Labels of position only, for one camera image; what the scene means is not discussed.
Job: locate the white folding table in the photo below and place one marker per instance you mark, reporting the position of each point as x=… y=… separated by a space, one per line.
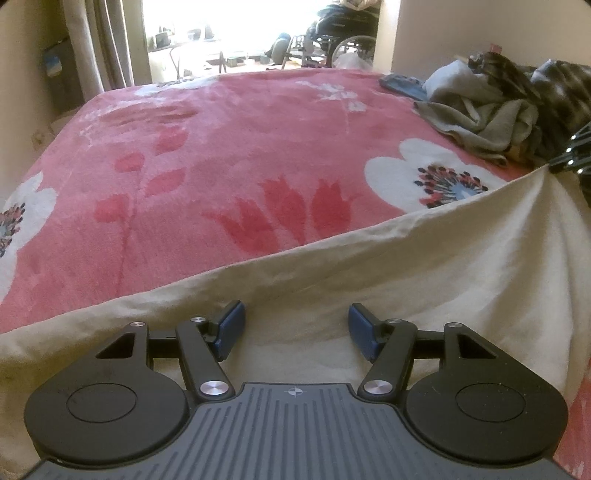
x=161 y=51

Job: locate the wall socket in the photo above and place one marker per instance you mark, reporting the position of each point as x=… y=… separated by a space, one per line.
x=39 y=138

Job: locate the grey sweatshirt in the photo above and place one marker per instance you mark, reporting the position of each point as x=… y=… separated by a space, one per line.
x=485 y=120

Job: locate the beige curtain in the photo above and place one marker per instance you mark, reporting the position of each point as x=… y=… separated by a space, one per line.
x=111 y=46

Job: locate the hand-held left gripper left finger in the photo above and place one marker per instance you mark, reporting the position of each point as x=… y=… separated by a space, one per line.
x=231 y=325

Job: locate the pink floral blanket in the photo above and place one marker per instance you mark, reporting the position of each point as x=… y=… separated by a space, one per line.
x=184 y=161

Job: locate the beige cloth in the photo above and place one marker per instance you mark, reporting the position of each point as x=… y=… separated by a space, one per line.
x=415 y=277

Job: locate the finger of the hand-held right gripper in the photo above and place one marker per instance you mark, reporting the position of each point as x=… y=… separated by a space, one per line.
x=577 y=157

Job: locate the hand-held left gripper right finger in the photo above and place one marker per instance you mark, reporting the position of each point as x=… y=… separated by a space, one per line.
x=362 y=327

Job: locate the translucent plastic bag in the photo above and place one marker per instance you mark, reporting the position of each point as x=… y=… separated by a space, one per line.
x=351 y=60

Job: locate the black wheelchair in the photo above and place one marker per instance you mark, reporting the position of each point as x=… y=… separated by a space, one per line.
x=341 y=27

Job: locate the blue jeans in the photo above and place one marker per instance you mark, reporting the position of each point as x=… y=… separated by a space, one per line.
x=401 y=85

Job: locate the plaid shirt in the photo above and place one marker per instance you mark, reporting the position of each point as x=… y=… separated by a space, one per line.
x=563 y=83

